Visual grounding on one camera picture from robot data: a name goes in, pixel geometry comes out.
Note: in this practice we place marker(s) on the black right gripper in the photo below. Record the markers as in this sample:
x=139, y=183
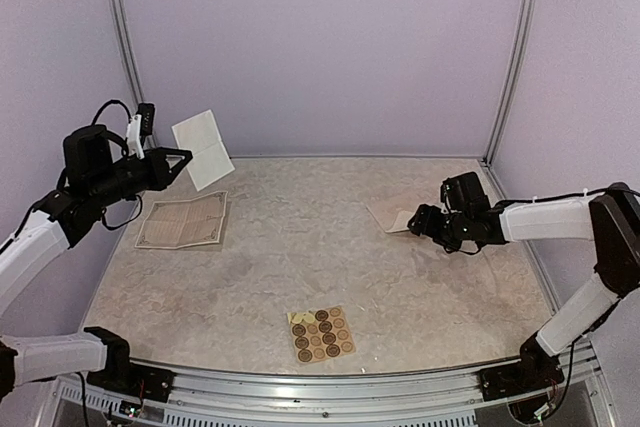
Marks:
x=426, y=224

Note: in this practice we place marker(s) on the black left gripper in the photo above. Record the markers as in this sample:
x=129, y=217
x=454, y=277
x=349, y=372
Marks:
x=160, y=176

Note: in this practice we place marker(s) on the cream letter with ornate border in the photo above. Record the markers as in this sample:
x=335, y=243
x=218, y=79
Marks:
x=200, y=135

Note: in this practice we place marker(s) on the pink envelope with cream flap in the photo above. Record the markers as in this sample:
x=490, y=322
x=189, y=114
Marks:
x=393, y=213

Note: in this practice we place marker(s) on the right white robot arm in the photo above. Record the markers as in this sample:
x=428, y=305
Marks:
x=600, y=225

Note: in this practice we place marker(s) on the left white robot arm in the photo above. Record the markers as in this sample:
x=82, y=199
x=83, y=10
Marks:
x=101, y=169

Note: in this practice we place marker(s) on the brown seal sticker sheet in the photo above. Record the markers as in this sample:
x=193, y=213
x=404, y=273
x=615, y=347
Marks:
x=320, y=335

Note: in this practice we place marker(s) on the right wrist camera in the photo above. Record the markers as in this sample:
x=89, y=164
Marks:
x=464, y=193

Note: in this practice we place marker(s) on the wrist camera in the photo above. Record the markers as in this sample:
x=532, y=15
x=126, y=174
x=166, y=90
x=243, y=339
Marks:
x=146, y=112
x=464, y=193

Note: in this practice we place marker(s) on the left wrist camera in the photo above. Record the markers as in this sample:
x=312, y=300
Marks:
x=146, y=112

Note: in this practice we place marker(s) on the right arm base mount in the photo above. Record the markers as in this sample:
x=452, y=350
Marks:
x=513, y=379

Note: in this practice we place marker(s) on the left aluminium frame post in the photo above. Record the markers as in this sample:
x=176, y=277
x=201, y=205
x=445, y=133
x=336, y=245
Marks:
x=119, y=18

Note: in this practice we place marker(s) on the aluminium frame post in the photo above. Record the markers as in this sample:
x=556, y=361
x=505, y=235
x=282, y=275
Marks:
x=508, y=92
x=119, y=18

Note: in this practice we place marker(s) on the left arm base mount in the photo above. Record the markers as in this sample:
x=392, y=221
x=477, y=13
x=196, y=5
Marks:
x=140, y=381

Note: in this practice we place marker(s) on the front aluminium rail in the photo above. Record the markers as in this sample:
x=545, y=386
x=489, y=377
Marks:
x=204, y=397

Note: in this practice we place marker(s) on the right aluminium frame post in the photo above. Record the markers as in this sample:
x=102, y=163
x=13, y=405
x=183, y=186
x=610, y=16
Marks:
x=508, y=92

